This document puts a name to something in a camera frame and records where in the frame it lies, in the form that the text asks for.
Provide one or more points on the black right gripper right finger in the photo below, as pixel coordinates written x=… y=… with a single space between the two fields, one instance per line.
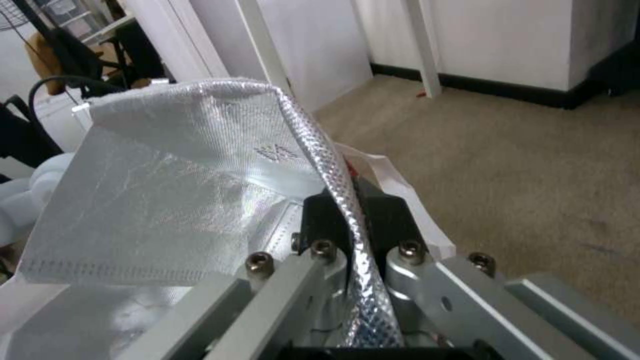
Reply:
x=395 y=221

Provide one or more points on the silver insulated food delivery bag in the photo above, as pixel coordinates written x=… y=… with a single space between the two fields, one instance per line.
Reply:
x=200 y=150

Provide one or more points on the black office chair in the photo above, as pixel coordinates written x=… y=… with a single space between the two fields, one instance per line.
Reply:
x=135 y=48

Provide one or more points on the black stand frame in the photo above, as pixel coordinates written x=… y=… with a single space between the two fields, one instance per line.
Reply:
x=20 y=131

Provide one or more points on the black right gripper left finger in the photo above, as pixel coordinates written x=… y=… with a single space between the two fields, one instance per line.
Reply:
x=325 y=221

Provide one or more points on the white table leg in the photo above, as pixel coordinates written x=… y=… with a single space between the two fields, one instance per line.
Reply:
x=265 y=37
x=426 y=45

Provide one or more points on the white leaning board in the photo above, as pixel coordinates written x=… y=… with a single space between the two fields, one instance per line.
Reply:
x=325 y=41

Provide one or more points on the small red floor scrap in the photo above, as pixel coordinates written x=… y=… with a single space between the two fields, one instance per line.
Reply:
x=421 y=93

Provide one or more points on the brown cardboard box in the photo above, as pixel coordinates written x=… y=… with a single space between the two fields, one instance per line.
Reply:
x=42 y=60

